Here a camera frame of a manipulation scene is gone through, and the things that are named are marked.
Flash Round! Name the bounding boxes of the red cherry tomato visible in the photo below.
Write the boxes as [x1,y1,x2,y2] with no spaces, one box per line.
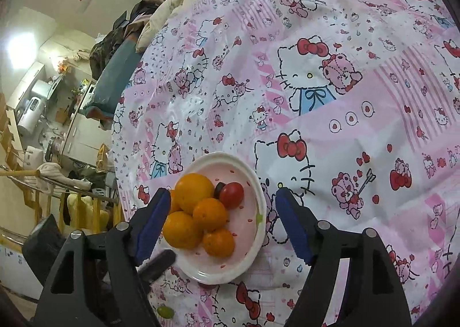
[219,182,245,210]

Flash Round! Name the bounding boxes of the large orange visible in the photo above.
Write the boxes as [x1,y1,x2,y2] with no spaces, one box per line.
[176,173,216,214]

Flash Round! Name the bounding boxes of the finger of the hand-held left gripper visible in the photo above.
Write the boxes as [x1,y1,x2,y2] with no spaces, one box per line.
[138,250,177,282]

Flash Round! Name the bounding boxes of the white water heater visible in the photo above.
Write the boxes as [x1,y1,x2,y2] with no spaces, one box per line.
[16,95,45,137]

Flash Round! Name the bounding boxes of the mop with wooden handle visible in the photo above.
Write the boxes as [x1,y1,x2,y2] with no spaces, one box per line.
[0,163,92,193]

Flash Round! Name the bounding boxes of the pile of dark clothes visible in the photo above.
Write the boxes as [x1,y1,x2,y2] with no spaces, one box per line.
[90,0,162,72]

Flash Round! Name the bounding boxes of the small orange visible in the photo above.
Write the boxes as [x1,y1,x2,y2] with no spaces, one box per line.
[163,211,204,249]
[202,228,236,258]
[192,198,229,232]

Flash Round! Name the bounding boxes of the blue pillow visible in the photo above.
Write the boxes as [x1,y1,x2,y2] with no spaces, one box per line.
[84,40,144,123]

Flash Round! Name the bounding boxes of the pink printed blanket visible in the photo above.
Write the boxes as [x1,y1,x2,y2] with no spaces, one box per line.
[110,0,460,327]

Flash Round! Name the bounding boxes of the white pink plate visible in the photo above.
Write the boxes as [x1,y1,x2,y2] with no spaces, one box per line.
[169,152,267,285]

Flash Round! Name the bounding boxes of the cream quilt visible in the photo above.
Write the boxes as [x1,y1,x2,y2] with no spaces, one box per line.
[135,0,274,53]

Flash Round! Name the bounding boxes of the white cabinet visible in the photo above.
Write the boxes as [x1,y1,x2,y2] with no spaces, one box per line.
[63,111,114,162]

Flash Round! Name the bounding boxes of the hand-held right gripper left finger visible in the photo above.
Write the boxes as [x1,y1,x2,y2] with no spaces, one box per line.
[32,188,172,327]

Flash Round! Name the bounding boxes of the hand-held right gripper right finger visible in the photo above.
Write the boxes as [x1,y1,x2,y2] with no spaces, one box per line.
[275,187,412,327]

